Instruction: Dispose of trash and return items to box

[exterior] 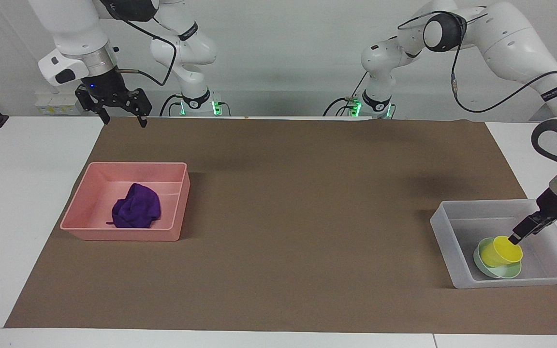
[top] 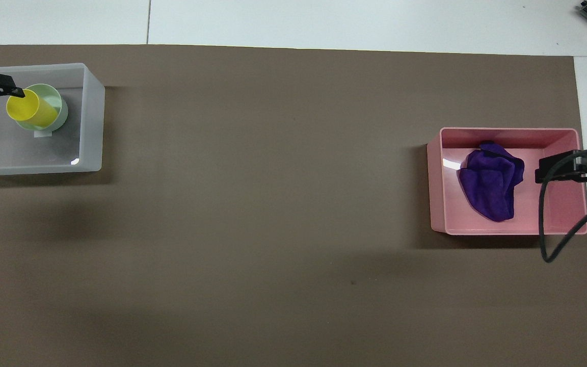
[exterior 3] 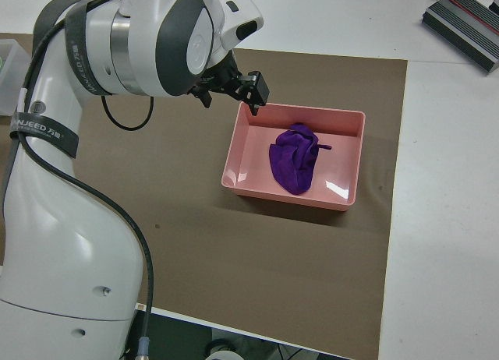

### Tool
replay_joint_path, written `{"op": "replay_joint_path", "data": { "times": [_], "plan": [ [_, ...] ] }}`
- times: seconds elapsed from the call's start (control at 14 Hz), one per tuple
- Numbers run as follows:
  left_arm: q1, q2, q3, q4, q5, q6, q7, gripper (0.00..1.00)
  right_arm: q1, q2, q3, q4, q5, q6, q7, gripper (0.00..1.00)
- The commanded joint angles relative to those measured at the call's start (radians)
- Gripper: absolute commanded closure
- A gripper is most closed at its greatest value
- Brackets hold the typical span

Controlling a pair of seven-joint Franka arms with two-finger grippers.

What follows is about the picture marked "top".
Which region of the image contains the translucent white plastic box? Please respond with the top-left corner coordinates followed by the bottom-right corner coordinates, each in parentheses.
top-left (0, 63), bottom-right (105, 177)

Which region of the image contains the pink plastic box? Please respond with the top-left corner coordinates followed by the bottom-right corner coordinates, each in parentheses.
top-left (427, 127), bottom-right (587, 236)

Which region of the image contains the yellow plastic cup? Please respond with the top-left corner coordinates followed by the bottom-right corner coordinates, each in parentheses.
top-left (6, 89), bottom-right (59, 128)

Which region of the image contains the light green plastic cup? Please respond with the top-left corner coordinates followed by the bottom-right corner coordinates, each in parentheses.
top-left (17, 84), bottom-right (69, 132)

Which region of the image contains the purple cloth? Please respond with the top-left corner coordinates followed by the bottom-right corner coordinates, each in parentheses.
top-left (459, 141), bottom-right (525, 222)

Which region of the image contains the black cable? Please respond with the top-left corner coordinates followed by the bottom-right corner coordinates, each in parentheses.
top-left (538, 151), bottom-right (587, 264)

